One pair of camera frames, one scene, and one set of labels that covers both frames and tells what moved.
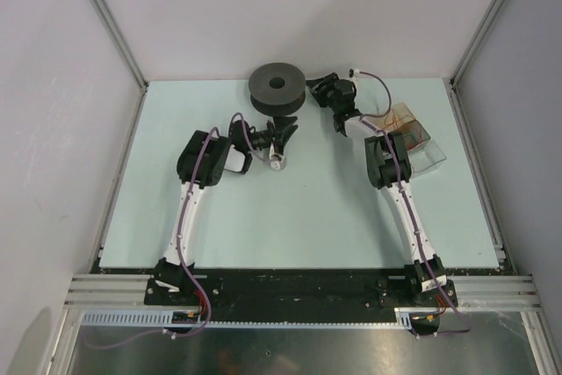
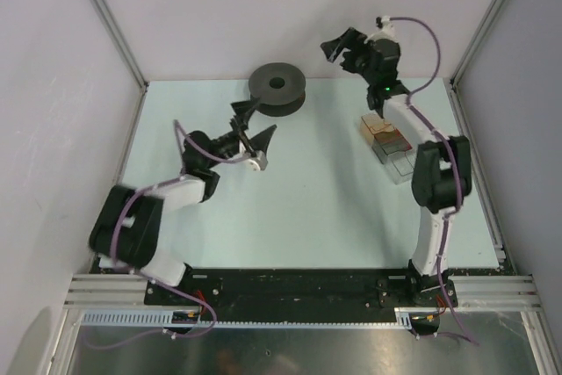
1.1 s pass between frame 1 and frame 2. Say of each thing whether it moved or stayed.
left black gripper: moved
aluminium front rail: stayed
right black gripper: moved
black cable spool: stayed
